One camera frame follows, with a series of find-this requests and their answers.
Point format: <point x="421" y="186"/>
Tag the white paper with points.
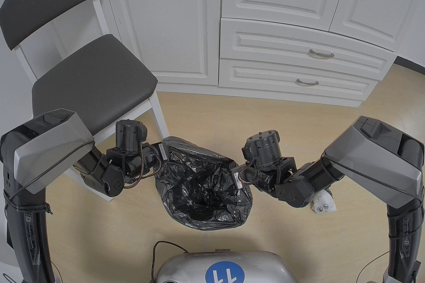
<point x="323" y="205"/>

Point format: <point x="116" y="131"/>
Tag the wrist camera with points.
<point x="248" y="149"/>
<point x="143" y="133"/>

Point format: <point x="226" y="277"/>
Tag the black plastic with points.
<point x="329" y="192"/>

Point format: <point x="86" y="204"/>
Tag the black plastic bag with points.
<point x="199" y="188"/>

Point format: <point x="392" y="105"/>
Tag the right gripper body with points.
<point x="249" y="179"/>

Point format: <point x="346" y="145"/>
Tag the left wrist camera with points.
<point x="143" y="133"/>

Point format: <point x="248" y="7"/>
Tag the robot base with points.
<point x="186" y="268"/>

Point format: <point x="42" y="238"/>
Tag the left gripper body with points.
<point x="156" y="152"/>

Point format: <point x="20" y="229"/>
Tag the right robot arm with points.
<point x="372" y="155"/>

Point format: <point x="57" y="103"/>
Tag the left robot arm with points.
<point x="49" y="149"/>

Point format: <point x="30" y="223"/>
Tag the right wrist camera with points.
<point x="248" y="149"/>

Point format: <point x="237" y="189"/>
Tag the grey and white chair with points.
<point x="93" y="89"/>

